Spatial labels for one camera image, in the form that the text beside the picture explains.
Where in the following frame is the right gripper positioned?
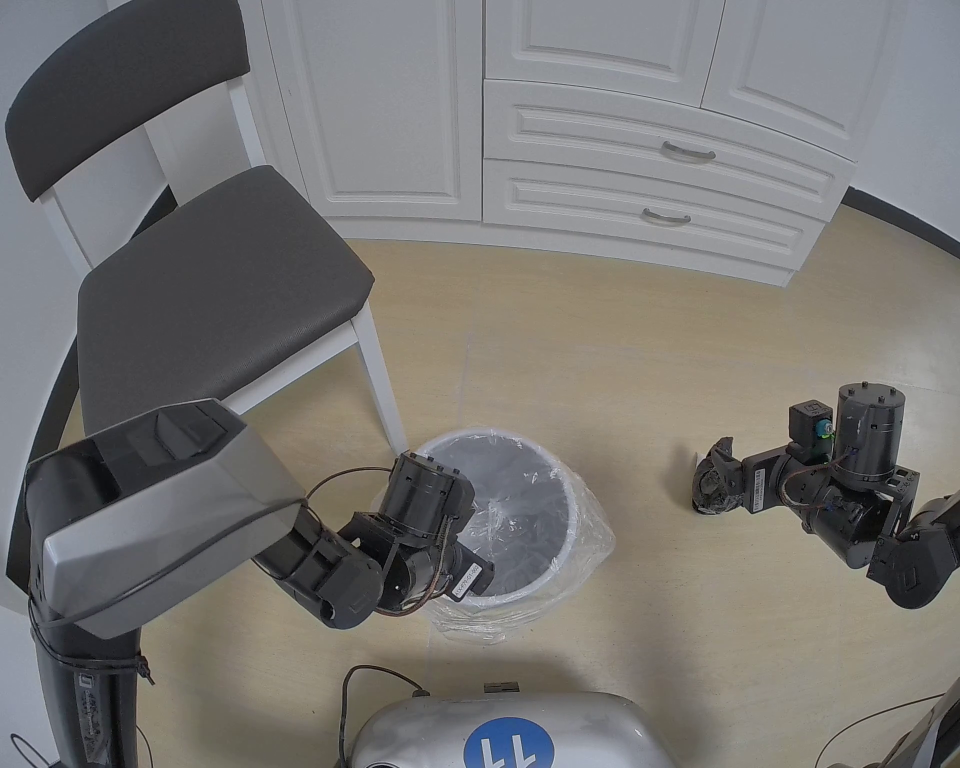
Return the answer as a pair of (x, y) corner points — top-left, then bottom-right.
(708, 449), (828, 517)

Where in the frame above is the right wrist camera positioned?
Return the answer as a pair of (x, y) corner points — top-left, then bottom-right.
(786, 400), (836, 463)

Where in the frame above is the white wardrobe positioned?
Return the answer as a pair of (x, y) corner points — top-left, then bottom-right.
(238, 0), (895, 290)

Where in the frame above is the black cable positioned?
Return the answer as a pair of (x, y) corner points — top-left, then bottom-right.
(337, 663), (432, 768)

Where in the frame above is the white chair grey seat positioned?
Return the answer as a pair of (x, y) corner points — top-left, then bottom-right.
(3, 0), (411, 457)

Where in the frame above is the clear plastic bag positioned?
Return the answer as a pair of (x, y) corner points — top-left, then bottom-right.
(370, 423), (617, 643)

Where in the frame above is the white trash bin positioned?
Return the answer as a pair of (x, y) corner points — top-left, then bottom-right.
(414, 425), (595, 610)

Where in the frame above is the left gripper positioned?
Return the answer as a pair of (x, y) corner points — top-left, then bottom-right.
(380, 535), (497, 615)

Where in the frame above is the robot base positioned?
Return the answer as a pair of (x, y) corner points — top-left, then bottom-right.
(351, 680), (678, 768)

